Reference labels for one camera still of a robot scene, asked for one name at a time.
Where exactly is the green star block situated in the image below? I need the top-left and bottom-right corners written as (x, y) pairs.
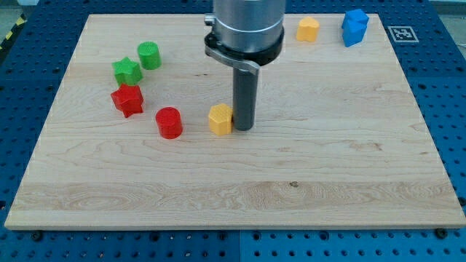
top-left (112, 57), bottom-right (143, 85)

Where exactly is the black bolt left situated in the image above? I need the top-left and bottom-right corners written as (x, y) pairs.
top-left (31, 231), bottom-right (43, 242)

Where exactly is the wooden board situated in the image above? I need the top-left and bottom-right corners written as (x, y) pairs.
top-left (5, 14), bottom-right (465, 231)

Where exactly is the black clamp ring mount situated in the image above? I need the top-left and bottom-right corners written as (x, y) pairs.
top-left (204, 14), bottom-right (284, 75)

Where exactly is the white fiducial marker tag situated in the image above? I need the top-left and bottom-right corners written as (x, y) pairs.
top-left (388, 25), bottom-right (419, 43)

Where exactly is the blue triangle block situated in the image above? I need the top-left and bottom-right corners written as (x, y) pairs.
top-left (342, 20), bottom-right (367, 47)

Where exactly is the green cylinder block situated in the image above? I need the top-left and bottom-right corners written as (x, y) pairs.
top-left (137, 41), bottom-right (162, 70)

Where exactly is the black bolt right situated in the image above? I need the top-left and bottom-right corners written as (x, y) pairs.
top-left (434, 228), bottom-right (449, 239)

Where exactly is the blue cube block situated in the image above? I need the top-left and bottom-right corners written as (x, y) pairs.
top-left (341, 9), bottom-right (369, 29)

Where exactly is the black bolt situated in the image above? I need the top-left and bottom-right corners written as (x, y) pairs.
top-left (434, 228), bottom-right (449, 239)
top-left (31, 231), bottom-right (43, 242)

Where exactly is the yellow heart block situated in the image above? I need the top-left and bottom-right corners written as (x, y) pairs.
top-left (296, 16), bottom-right (320, 42)

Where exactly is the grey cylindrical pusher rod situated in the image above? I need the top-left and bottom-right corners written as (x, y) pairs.
top-left (233, 68), bottom-right (258, 131)

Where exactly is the yellow hexagon block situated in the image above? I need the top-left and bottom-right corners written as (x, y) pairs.
top-left (208, 103), bottom-right (233, 135)

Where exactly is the red star block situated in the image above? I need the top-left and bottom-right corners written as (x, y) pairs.
top-left (111, 84), bottom-right (143, 118)

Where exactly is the red cylinder block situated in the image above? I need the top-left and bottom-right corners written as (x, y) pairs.
top-left (155, 107), bottom-right (183, 139)

